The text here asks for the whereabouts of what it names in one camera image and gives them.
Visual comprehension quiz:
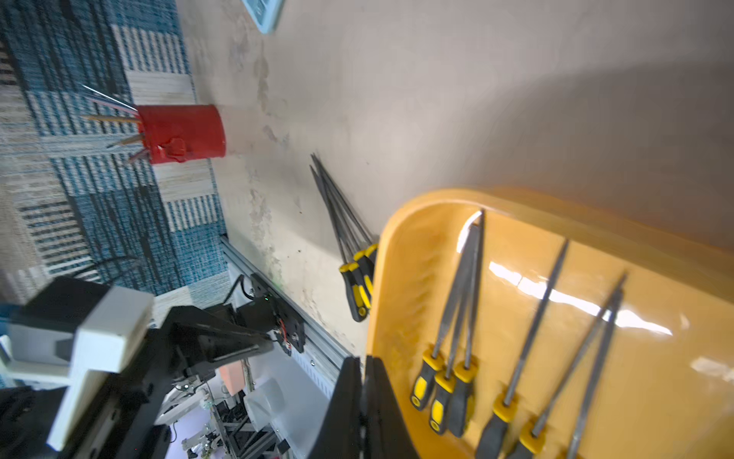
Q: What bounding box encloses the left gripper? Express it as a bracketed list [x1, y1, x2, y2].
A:
[58, 306, 273, 458]

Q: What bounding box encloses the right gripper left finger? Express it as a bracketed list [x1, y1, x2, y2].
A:
[309, 357, 362, 459]

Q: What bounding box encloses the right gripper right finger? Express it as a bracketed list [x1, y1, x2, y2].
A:
[363, 356, 419, 459]

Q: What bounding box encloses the yellow plastic storage tray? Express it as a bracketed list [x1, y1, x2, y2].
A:
[367, 189, 733, 458]

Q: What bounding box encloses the red pen cup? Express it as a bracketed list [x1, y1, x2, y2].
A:
[137, 104, 227, 166]

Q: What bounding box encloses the light blue calculator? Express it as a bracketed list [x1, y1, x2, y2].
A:
[243, 0, 285, 34]

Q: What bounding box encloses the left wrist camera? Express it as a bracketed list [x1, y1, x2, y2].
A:
[8, 277, 155, 452]

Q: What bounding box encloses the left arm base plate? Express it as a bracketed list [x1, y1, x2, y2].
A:
[223, 273, 307, 356]

